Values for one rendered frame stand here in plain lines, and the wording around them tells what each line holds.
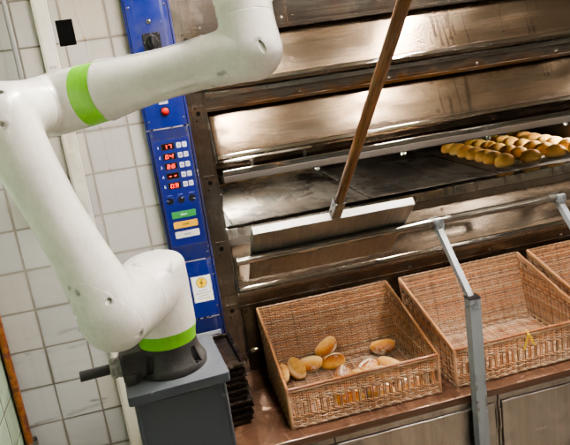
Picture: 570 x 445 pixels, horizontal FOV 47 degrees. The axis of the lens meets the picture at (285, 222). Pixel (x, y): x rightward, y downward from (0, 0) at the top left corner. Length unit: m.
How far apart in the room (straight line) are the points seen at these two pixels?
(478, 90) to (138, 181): 1.39
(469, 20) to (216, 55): 1.73
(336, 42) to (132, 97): 1.41
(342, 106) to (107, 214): 0.98
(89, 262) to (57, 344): 1.47
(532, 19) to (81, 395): 2.30
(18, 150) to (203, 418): 0.64
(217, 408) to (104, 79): 0.69
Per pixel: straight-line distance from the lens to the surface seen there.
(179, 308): 1.34
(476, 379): 2.34
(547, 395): 2.60
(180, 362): 1.37
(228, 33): 1.16
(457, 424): 2.46
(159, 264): 1.30
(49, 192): 1.19
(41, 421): 2.78
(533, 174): 2.95
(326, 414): 2.31
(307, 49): 2.51
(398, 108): 2.63
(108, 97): 1.26
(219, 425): 1.42
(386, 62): 1.52
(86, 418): 2.76
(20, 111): 1.21
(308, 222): 2.09
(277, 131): 2.48
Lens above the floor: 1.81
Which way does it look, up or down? 15 degrees down
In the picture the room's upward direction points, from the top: 8 degrees counter-clockwise
